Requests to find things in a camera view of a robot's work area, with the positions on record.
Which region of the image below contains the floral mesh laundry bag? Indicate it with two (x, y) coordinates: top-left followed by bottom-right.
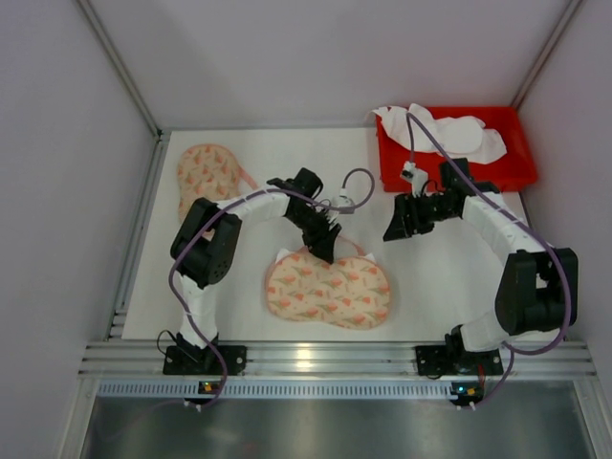
(264, 238), (392, 331)

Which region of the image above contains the white bra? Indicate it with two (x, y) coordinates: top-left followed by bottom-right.
(275, 249), (376, 263)

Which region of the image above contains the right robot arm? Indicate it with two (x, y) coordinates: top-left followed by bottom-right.
(383, 159), (579, 353)

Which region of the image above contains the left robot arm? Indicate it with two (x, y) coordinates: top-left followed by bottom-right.
(168, 168), (352, 354)

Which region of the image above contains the white bras pile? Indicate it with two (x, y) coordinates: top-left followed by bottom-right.
(371, 103), (508, 164)

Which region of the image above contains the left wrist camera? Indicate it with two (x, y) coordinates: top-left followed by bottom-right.
(328, 195), (355, 221)

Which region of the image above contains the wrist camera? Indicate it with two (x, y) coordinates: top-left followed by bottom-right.
(328, 195), (355, 221)
(401, 161), (429, 197)

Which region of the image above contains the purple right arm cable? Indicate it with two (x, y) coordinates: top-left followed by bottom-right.
(405, 112), (573, 403)

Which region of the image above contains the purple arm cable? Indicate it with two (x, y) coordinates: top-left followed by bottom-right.
(169, 166), (377, 401)
(405, 112), (573, 403)

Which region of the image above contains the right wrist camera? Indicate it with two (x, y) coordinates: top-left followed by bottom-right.
(401, 161), (429, 197)

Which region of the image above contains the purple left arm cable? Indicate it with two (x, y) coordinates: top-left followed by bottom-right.
(169, 166), (377, 401)

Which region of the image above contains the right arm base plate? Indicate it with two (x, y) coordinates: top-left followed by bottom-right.
(415, 345), (504, 378)

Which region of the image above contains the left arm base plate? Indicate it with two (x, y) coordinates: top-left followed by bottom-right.
(163, 345), (247, 376)

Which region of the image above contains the aluminium front rail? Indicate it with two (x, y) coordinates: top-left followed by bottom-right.
(77, 340), (597, 381)

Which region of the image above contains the slotted cable duct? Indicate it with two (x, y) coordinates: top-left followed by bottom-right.
(95, 380), (575, 399)

